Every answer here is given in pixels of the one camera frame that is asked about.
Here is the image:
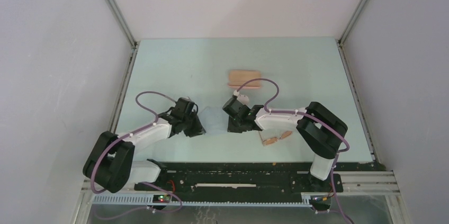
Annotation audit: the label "pink glasses case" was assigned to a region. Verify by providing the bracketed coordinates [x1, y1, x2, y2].
[228, 70, 262, 89]

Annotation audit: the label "light blue cleaning cloth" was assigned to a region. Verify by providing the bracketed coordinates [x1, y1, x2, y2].
[199, 106, 228, 136]

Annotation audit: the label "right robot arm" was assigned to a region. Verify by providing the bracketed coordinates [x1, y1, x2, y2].
[222, 96, 349, 191]

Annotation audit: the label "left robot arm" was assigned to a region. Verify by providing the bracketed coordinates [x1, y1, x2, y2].
[82, 97, 206, 194]

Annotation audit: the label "orange tinted sunglasses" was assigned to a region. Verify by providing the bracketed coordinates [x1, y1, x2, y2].
[258, 129, 293, 146]

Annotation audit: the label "left controller board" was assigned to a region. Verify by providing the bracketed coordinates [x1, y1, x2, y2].
[152, 194, 172, 203]

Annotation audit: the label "controller board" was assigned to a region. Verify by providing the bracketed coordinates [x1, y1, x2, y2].
[152, 194, 172, 203]
[310, 196, 332, 205]

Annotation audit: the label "right controller board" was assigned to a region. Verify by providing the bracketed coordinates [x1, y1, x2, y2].
[310, 196, 332, 205]

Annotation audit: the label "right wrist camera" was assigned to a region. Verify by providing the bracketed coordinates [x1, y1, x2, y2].
[233, 90, 249, 105]

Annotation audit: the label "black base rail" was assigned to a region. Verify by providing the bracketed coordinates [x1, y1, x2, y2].
[134, 160, 343, 204]

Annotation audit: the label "white cable duct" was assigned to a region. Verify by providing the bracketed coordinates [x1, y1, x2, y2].
[92, 194, 311, 207]

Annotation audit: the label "right aluminium frame post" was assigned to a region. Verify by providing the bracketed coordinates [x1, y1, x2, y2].
[338, 0, 369, 47]

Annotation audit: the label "aluminium frame post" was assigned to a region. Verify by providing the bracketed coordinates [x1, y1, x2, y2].
[105, 0, 138, 49]
[338, 0, 369, 47]

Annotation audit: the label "aluminium extrusion rail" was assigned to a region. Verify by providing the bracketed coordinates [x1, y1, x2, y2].
[336, 171, 400, 195]

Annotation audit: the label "left aluminium frame post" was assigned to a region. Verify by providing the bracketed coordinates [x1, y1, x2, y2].
[105, 0, 138, 49]

